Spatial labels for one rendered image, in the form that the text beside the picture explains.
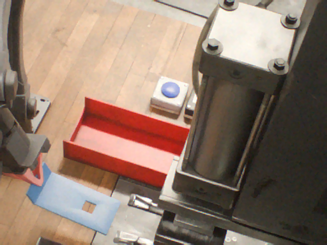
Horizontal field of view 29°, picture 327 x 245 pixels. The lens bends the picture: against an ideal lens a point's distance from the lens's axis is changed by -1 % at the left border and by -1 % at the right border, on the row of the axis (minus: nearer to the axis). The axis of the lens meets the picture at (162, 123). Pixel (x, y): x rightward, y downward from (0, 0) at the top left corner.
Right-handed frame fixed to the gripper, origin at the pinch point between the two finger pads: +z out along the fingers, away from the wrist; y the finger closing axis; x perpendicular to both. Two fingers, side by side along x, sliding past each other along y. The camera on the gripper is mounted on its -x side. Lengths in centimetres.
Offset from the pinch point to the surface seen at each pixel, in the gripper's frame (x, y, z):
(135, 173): 12.9, 8.9, 13.7
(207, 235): -5.1, 33.2, 0.9
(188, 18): 150, -49, 92
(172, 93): 33.8, 9.6, 13.4
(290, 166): -6, 49, -20
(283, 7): 175, -14, 108
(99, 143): 17.9, -0.8, 11.9
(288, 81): -6, 51, -33
